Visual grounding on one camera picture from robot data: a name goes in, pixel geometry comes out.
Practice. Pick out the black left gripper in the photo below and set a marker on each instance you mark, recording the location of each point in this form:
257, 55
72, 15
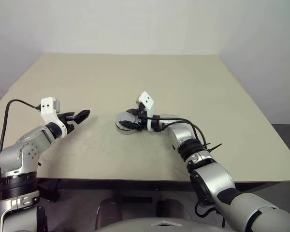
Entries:
67, 120

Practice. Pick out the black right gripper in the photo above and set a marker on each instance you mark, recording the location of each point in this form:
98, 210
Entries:
143, 120

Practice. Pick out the round silver metal disc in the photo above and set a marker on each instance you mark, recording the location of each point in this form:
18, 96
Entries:
125, 117

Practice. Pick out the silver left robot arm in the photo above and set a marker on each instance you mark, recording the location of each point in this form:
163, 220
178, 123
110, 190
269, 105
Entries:
19, 154

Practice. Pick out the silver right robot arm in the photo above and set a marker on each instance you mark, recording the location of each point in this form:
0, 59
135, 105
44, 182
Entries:
212, 176

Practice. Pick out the dark rounded shape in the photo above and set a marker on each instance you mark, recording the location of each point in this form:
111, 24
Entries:
171, 207
108, 212

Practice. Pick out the grey robot torso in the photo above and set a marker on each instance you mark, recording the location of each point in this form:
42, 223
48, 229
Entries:
135, 224

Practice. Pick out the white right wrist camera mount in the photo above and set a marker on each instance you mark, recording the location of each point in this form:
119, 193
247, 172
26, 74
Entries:
147, 99

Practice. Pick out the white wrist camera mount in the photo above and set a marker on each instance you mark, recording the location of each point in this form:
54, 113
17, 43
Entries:
48, 106
147, 99

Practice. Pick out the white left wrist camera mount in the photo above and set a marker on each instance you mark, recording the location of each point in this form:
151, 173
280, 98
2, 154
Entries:
48, 106

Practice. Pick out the black metal table frame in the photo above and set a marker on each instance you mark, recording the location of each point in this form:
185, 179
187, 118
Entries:
111, 184

